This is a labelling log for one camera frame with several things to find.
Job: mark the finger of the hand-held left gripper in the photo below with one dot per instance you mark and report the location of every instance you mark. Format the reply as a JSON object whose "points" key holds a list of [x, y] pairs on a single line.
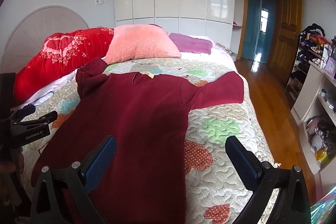
{"points": [[44, 118], [26, 110]]}

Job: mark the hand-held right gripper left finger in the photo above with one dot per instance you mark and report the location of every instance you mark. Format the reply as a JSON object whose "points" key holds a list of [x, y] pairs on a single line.
{"points": [[101, 163]]}

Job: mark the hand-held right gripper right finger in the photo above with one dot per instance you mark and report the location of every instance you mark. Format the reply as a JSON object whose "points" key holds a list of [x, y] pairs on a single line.
{"points": [[241, 163]]}

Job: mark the dark red fleece garment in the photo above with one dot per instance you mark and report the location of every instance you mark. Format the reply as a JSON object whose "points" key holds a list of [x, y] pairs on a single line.
{"points": [[136, 119]]}

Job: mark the pile of mixed clothes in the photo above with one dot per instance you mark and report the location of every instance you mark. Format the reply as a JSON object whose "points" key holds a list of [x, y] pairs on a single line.
{"points": [[315, 37]]}

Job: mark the person's left hand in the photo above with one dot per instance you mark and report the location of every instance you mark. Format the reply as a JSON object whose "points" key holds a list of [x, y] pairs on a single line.
{"points": [[16, 162]]}

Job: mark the white bed sheet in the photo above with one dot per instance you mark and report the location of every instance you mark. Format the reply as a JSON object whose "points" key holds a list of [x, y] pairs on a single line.
{"points": [[52, 85]]}

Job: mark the quilted heart pattern bedspread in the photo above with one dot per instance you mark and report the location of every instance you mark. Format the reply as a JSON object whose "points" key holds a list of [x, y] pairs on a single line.
{"points": [[223, 134]]}

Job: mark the red floral quilt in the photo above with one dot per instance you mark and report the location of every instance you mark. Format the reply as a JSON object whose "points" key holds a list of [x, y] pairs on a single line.
{"points": [[57, 56]]}

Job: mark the round beige headboard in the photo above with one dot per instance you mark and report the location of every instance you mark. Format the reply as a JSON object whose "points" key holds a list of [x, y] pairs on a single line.
{"points": [[34, 29]]}

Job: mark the yellow container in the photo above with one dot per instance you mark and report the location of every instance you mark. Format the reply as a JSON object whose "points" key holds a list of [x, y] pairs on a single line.
{"points": [[322, 157]]}

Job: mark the iridescent shiny bag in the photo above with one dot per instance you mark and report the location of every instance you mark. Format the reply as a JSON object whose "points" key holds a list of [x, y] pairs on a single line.
{"points": [[325, 208]]}

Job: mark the white shelf unit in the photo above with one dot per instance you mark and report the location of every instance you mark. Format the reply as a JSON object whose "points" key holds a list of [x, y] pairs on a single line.
{"points": [[309, 92]]}

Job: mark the pink ribbed pillow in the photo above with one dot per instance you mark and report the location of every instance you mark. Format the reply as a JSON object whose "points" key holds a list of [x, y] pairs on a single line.
{"points": [[139, 43]]}

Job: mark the purple desk clock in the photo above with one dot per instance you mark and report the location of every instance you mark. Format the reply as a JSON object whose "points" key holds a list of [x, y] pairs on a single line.
{"points": [[330, 67]]}

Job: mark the purple towel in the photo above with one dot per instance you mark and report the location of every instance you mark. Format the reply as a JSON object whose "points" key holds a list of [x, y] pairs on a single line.
{"points": [[190, 43]]}

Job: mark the wooden door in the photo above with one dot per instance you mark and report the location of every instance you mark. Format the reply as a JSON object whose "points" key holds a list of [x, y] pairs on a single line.
{"points": [[284, 35]]}

